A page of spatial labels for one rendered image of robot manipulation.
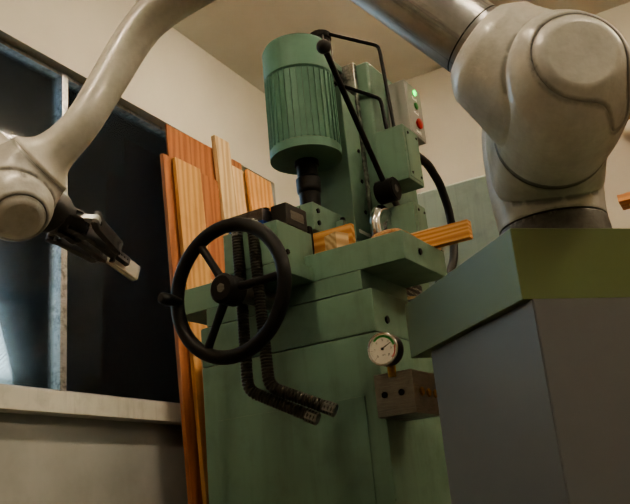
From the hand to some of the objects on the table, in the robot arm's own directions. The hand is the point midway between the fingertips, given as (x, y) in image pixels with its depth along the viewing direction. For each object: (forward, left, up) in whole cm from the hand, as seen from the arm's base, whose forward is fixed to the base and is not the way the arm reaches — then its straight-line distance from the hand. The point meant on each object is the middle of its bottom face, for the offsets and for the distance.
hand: (123, 264), depth 149 cm
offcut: (-2, -45, +5) cm, 45 cm away
